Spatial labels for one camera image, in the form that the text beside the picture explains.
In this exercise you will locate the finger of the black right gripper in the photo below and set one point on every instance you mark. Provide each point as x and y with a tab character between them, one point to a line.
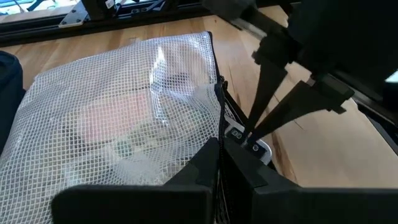
320	96
270	74

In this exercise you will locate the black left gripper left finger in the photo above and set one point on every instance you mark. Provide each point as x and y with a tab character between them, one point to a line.
130	205

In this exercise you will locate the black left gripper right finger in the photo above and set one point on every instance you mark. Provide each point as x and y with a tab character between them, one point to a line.
311	207

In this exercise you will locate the white mesh zip pouch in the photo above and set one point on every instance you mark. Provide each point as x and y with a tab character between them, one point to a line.
109	77

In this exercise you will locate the navy blue backpack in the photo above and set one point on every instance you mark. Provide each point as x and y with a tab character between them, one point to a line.
9	93

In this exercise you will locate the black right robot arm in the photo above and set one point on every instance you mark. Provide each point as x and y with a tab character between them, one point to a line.
96	7

